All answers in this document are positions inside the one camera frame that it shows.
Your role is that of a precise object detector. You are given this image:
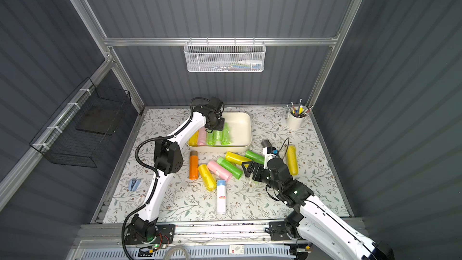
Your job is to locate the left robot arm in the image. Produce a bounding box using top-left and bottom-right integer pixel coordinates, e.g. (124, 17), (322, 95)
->
(121, 97), (225, 260)

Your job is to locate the white plastic storage box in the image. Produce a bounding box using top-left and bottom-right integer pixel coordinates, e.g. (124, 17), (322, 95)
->
(186, 112), (252, 154)

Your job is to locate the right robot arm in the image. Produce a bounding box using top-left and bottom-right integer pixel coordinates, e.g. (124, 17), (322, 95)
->
(242, 140), (395, 260)

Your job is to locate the yellow roll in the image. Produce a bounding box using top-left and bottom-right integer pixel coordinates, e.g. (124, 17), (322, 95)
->
(198, 164), (217, 191)
(225, 152), (253, 166)
(188, 131), (199, 146)
(286, 145), (298, 176)

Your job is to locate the floral table mat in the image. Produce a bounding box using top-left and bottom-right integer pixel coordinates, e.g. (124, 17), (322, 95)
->
(103, 106), (350, 224)

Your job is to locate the light green roll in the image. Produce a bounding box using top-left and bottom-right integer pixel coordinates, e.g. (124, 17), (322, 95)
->
(214, 131), (223, 145)
(206, 130), (215, 146)

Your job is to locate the white blue labelled roll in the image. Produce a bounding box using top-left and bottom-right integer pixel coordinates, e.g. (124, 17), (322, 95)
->
(216, 179), (227, 214)

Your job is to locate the black wire side basket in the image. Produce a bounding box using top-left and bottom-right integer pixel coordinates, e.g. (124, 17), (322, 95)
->
(30, 80), (132, 168)

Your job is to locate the grey trash bag roll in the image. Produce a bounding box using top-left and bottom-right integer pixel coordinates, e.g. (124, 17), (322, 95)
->
(261, 140), (272, 148)

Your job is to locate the dark green roll upper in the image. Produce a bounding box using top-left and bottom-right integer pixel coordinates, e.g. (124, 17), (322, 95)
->
(245, 150), (265, 164)

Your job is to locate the white pen cup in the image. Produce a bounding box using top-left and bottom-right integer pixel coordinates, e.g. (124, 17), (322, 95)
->
(286, 106), (307, 131)

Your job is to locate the blue clip on mat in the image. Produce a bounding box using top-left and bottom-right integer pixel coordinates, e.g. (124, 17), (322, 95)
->
(128, 178), (141, 191)

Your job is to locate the white wire wall basket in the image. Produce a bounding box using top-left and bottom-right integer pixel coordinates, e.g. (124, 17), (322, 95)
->
(184, 42), (267, 73)

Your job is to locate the orange trash bag roll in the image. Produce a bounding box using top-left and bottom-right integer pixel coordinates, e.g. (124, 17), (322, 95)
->
(189, 150), (199, 180)

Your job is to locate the pink roll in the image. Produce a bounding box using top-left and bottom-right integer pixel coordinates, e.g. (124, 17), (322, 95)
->
(197, 127), (207, 146)
(207, 160), (233, 182)

